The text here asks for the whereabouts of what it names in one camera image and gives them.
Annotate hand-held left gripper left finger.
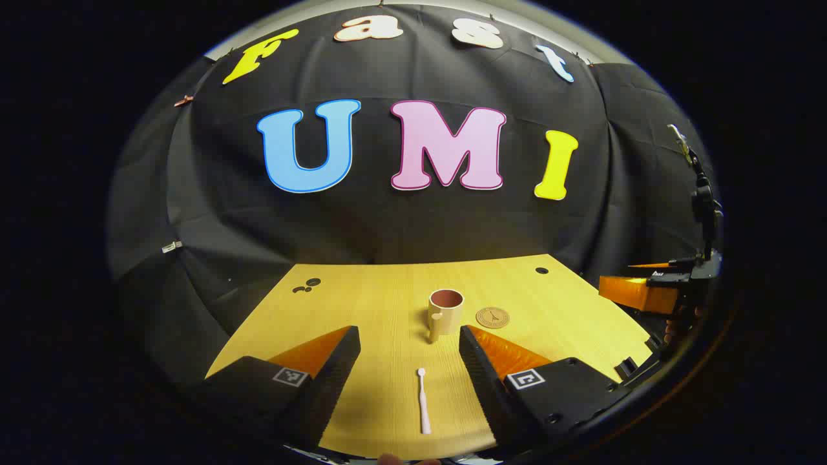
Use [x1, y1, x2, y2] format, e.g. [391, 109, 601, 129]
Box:
[187, 325, 361, 453]

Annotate white toothbrush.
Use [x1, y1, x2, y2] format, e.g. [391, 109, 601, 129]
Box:
[417, 367, 432, 435]

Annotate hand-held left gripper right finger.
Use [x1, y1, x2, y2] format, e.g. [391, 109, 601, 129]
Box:
[459, 325, 625, 454]

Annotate light wooden desktop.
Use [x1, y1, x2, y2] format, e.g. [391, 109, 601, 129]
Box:
[205, 254, 653, 460]

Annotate cream cup with handle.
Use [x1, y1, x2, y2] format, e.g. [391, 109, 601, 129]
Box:
[428, 289, 465, 344]

